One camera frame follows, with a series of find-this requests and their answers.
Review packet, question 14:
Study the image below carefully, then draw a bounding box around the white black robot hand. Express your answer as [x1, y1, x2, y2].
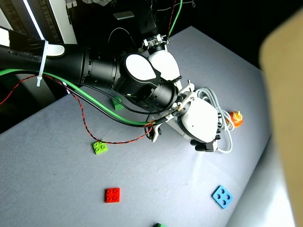
[147, 50, 183, 83]
[177, 96, 223, 154]

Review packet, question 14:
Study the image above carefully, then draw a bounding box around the green number 7 cube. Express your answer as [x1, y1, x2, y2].
[111, 96, 124, 111]

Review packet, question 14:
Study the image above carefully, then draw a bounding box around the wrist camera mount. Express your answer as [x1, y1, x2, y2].
[144, 115, 163, 144]

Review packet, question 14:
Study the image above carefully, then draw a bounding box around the red black twisted wire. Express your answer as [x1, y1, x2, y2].
[0, 75, 156, 145]

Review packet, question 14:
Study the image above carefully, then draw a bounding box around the blue four-hole block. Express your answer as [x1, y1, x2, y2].
[211, 185, 234, 210]

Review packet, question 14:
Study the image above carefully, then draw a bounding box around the green robot cable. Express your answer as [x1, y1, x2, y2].
[0, 68, 156, 126]
[168, 0, 183, 37]

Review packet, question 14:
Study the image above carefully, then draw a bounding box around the white cable tie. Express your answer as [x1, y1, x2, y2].
[36, 40, 49, 87]

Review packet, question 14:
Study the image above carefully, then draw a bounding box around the lime green toy brick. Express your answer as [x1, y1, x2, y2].
[92, 140, 109, 156]

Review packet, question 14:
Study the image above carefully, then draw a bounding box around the grey table cloth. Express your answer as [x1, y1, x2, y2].
[0, 25, 273, 227]

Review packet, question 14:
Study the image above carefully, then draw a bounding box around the tan cardboard panel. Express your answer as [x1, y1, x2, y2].
[259, 7, 303, 227]

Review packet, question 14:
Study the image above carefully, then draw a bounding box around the grey power strip cable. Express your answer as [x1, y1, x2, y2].
[196, 87, 234, 154]

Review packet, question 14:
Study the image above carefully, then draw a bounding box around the red toy brick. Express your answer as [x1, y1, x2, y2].
[104, 187, 121, 203]

